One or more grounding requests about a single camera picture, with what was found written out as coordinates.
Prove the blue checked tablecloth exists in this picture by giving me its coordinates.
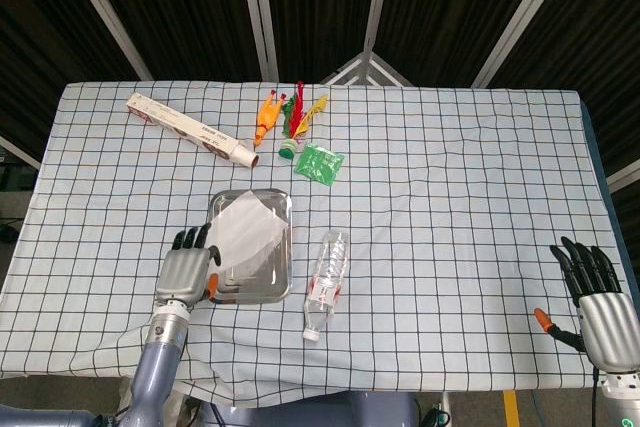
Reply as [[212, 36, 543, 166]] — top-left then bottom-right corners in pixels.
[[0, 80, 640, 408]]

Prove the long baking paper box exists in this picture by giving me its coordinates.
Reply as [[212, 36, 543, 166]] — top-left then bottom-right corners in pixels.
[[125, 92, 241, 164]]

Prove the clear plastic water bottle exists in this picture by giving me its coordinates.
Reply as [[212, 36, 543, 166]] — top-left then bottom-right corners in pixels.
[[302, 229, 350, 342]]

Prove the white translucent sheet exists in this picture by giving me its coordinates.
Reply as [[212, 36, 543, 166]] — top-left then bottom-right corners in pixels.
[[203, 195, 290, 273]]

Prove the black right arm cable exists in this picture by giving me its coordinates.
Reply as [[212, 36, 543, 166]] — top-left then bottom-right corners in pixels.
[[590, 366, 600, 427]]

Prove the green foil packet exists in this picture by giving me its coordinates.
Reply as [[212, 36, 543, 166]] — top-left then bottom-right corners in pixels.
[[294, 142, 347, 187]]

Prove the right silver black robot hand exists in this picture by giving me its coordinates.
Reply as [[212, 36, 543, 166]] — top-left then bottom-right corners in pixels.
[[533, 235, 640, 374]]

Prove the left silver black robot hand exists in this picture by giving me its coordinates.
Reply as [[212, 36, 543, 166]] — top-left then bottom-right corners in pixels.
[[153, 222, 224, 304]]

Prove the white paper roll cardboard core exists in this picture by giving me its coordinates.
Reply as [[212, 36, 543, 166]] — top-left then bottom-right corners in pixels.
[[230, 143, 261, 170]]

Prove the grey metal frame bar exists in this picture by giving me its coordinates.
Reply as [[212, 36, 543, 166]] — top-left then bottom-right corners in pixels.
[[0, 134, 44, 171], [607, 159, 640, 193]]

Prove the feather shuttlecock with green base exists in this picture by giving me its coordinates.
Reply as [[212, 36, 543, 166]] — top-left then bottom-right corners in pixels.
[[278, 80, 330, 160]]

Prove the blue-grey robot torso base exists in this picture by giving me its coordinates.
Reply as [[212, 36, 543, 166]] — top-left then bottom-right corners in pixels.
[[189, 391, 419, 427]]

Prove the stainless steel rectangular tray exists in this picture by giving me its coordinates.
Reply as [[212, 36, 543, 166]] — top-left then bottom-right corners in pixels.
[[207, 187, 294, 304]]

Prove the white triangular frame brace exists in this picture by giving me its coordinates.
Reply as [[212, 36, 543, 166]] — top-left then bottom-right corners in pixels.
[[319, 50, 414, 87]]

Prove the yellow rubber chicken toy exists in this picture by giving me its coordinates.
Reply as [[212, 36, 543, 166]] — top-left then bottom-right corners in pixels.
[[253, 88, 288, 149]]

